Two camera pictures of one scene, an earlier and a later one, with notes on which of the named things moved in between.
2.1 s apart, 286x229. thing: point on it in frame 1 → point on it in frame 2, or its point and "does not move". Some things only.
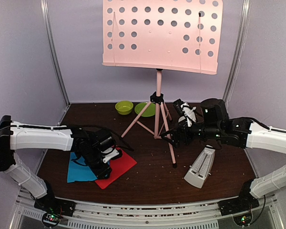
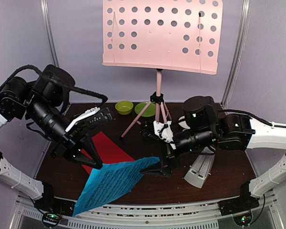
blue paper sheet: [77, 171] → [105, 182]
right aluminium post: [243, 28] does not move
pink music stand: [183, 35] does not move
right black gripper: [176, 131] → [165, 170]
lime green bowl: [124, 107] does not move
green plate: [150, 111] does not move
